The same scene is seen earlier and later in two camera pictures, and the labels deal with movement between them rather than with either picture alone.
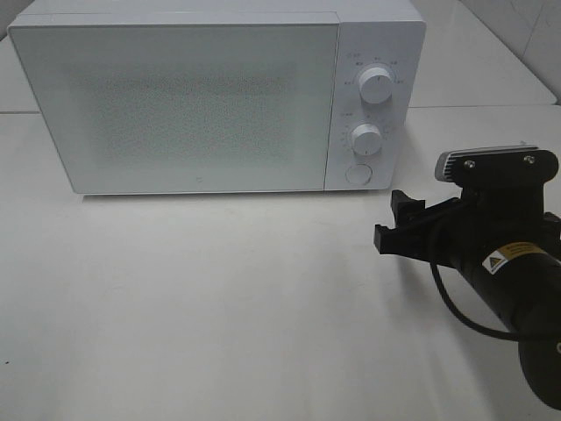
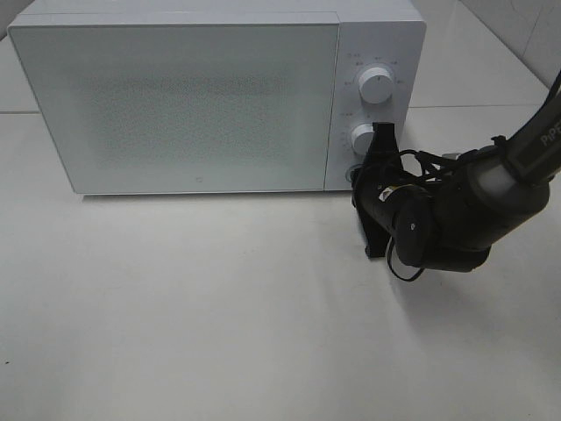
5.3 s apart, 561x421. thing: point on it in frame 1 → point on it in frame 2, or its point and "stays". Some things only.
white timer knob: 365,139 stays
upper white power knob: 375,86 stays
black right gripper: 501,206 → 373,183
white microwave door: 187,107 stays
